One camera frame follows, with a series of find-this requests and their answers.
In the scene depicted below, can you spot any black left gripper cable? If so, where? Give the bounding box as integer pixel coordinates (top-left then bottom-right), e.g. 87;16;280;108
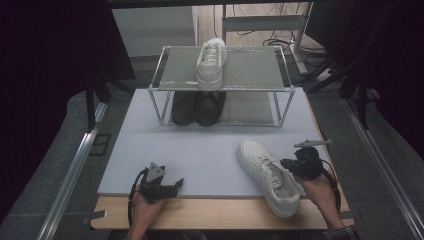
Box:
127;167;149;229

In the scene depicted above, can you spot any light grey mat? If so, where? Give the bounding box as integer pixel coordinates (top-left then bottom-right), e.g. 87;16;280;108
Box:
97;87;331;198

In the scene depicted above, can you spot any black metal stand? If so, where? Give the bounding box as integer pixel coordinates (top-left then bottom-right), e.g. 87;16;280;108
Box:
84;69;136;133
304;56;371;130

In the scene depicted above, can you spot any aluminium rail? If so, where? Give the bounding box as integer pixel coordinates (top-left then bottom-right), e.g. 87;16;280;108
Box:
341;97;424;240
35;101;109;240

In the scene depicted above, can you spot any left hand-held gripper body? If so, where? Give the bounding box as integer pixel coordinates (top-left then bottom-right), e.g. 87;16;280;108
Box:
138;161;176;202

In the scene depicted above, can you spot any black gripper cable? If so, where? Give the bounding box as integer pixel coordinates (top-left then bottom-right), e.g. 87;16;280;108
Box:
319;159;343;214
127;167;149;229

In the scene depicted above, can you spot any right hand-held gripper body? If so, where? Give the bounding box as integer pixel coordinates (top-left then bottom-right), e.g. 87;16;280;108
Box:
293;138;333;181

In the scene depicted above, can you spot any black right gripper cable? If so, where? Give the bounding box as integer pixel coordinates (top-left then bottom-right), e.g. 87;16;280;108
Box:
319;159;343;214

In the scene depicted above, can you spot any person's right hand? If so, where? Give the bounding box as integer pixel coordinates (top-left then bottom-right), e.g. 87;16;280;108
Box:
294;171;338;218

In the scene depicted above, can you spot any dark shoe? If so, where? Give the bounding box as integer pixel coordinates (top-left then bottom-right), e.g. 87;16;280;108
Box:
170;90;201;127
195;90;227;128

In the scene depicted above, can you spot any white sneaker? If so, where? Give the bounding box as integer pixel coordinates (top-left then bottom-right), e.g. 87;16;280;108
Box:
195;37;229;92
237;138;301;219

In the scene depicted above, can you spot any person's left hand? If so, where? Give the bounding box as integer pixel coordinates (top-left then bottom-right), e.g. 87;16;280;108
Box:
127;193;167;232

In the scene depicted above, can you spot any dark curtain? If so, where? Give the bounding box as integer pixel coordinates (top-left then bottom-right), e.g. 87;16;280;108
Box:
0;0;136;218
304;0;424;161

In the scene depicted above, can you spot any white metal frame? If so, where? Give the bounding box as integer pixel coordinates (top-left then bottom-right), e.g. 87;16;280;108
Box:
221;2;315;76

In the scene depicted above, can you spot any tangle of black cables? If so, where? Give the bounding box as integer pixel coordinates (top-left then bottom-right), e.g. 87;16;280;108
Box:
262;35;329;63

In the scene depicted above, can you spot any metal shoe rack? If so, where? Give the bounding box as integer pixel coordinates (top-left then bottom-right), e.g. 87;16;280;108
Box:
147;45;296;128

